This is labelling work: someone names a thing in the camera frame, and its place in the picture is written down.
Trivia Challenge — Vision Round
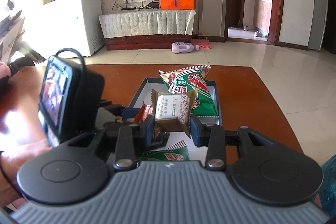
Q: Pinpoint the purple detergent bottle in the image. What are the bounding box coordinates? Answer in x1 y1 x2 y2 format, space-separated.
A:
171 42 199 54

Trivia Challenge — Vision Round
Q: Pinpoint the grey shallow box tray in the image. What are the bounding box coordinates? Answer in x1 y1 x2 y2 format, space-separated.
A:
105 77 224 164

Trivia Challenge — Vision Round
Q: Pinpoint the brown white pastry packet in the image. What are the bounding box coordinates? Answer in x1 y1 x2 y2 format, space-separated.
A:
151 89 198 139

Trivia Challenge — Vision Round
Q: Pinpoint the white lace cabinet cloth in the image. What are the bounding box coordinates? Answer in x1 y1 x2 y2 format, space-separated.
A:
98 9 196 39

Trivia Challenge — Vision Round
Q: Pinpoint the grey refrigerator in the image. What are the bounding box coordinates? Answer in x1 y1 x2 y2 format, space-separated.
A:
308 0 328 51

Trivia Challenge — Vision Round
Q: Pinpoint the green prawn cracker bag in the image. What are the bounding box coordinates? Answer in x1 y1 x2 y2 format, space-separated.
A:
135 140 190 162
159 65 218 117

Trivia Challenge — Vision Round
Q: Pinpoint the white chest freezer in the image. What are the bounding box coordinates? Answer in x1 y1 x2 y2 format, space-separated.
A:
22 0 104 58

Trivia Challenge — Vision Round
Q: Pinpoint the pink floor mat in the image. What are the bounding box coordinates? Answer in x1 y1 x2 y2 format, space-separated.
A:
191 36 212 50

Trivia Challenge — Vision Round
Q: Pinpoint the folded ironing rack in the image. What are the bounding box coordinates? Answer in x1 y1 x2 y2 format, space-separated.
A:
1 0 46 79

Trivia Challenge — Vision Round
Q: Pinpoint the small orange snack packet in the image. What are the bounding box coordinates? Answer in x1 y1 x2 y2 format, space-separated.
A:
134 102 153 123

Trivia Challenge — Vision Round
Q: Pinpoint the red wooden tv cabinet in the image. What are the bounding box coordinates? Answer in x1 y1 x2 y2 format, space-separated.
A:
104 35 191 51

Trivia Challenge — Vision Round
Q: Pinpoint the person's left hand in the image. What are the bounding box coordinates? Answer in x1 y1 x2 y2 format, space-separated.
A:
1 67 51 207

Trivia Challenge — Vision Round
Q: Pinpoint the black router box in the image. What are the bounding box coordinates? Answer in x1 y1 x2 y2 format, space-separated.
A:
147 2 160 9

